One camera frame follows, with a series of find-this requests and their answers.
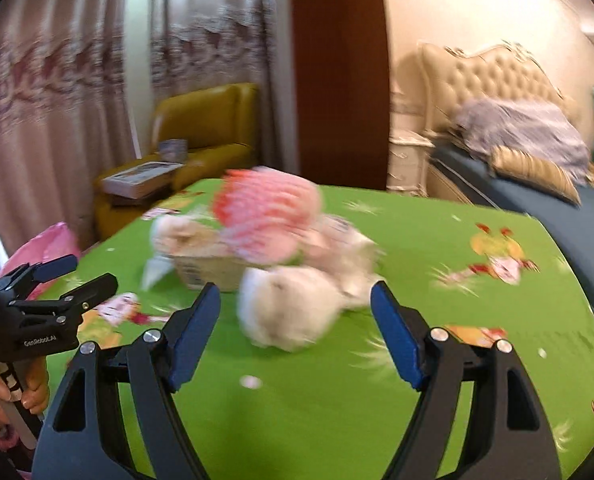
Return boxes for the yellow leather armchair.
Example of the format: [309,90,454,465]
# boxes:
[94,82,260,241]

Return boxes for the wide pink lace curtain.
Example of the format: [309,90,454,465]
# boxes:
[0,0,142,261]

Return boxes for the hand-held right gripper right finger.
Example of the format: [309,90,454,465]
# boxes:
[370,281,562,480]

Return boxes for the person's left hand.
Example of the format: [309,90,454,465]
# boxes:
[0,357,50,431]

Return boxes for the striped brown pillow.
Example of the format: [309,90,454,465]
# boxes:
[492,145,582,206]

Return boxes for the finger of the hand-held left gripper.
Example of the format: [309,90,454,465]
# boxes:
[9,273,119,326]
[0,254,78,301]

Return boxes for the white flat box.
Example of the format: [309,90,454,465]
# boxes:
[101,161,184,200]

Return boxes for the lilac dotted quilt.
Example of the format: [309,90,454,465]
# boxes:
[452,97,590,186]

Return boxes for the white nightstand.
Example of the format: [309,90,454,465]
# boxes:
[387,130,435,197]

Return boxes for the small blue printed box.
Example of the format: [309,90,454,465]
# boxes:
[158,138,188,161]

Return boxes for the pink printed floor mat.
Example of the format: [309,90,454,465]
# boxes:
[0,430,35,480]

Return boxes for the pink and orange foam net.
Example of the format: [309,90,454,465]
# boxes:
[213,167,324,266]

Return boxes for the white foam sheet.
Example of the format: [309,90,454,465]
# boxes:
[139,255,175,291]

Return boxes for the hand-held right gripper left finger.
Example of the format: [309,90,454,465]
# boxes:
[32,282,222,480]

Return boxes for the pink plastic bag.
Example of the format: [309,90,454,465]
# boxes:
[0,222,82,301]

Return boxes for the beige cardboard carton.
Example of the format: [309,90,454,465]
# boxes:
[169,240,250,292]

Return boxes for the beige tufted headboard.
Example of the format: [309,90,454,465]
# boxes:
[417,40,580,141]

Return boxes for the twisted white tissue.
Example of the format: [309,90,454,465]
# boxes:
[149,212,218,256]

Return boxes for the brown wooden door frame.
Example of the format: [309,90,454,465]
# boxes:
[289,0,392,191]

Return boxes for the narrow pink lace curtain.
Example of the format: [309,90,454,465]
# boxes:
[149,0,298,181]

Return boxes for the printed paper wrapper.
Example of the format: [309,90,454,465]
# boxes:
[322,215,385,306]

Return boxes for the green printed tablecloth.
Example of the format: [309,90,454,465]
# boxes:
[37,177,594,480]

